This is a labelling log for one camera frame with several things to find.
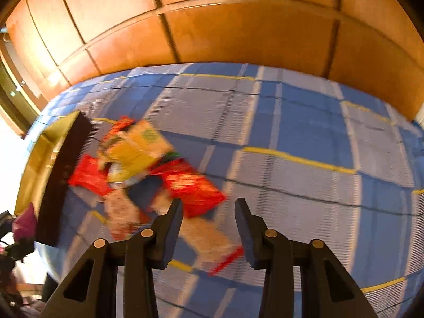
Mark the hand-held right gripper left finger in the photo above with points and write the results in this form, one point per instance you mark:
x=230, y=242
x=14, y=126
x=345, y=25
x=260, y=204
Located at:
x=170, y=228

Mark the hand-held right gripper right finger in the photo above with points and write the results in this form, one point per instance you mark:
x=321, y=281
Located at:
x=245, y=232

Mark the sesame bar packet red ends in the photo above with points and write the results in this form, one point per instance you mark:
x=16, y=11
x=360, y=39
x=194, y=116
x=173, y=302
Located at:
x=212, y=245

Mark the red foil snack packet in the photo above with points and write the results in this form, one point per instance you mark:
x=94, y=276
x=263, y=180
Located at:
x=190, y=185
x=87, y=175

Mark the beige snack packet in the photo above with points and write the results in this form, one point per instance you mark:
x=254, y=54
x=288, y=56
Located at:
x=122, y=212

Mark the yellow cracker packet green ends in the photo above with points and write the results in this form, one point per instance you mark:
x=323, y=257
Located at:
x=139, y=149

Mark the dark box with gold lining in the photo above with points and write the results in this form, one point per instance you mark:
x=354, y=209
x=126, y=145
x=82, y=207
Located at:
x=63, y=172

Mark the orange snack packet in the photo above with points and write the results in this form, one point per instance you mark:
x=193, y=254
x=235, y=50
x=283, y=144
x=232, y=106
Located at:
x=119, y=126

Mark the blue plaid bedsheet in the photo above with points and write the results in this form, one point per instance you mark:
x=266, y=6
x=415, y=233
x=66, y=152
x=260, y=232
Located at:
x=298, y=122

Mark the wooden panelled wardrobe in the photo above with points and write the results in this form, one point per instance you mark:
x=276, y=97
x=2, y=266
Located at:
x=232, y=16

